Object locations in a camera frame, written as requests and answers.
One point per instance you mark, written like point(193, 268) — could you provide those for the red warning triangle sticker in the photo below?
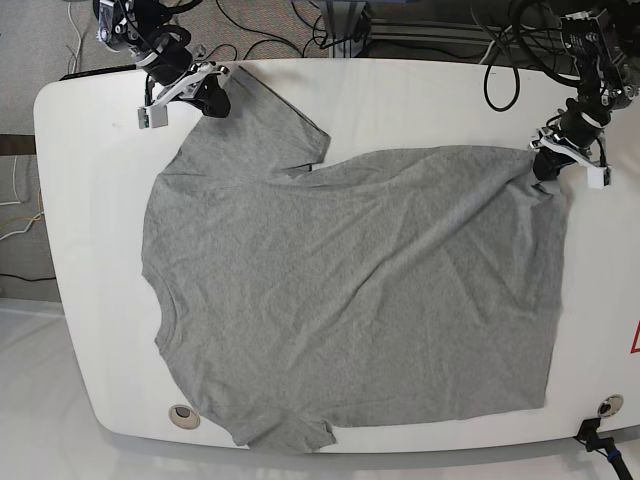
point(635, 346)

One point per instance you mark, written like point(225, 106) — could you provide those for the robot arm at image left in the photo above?
point(159, 48)

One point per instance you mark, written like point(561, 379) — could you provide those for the grey t-shirt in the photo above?
point(402, 286)

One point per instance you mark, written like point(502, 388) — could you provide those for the table cable grommet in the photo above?
point(610, 406)
point(184, 417)

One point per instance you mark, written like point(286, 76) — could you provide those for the black clamp with cable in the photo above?
point(590, 439)

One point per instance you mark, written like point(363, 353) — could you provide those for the aluminium frame post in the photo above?
point(347, 27)

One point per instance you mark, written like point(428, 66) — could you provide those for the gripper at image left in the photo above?
point(195, 83)

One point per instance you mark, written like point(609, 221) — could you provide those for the right table cable grommet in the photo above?
point(610, 406)

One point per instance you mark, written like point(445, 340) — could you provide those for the wrist camera at image right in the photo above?
point(598, 177)

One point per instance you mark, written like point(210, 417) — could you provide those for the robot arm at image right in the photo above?
point(604, 44)

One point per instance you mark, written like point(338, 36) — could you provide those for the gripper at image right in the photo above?
point(569, 133)

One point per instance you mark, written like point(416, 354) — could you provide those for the wrist camera at image left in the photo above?
point(152, 116)

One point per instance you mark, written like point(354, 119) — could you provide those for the left table cable grommet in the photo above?
point(184, 417)

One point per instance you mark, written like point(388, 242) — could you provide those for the wrist camera at image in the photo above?
point(598, 177)
point(152, 116)

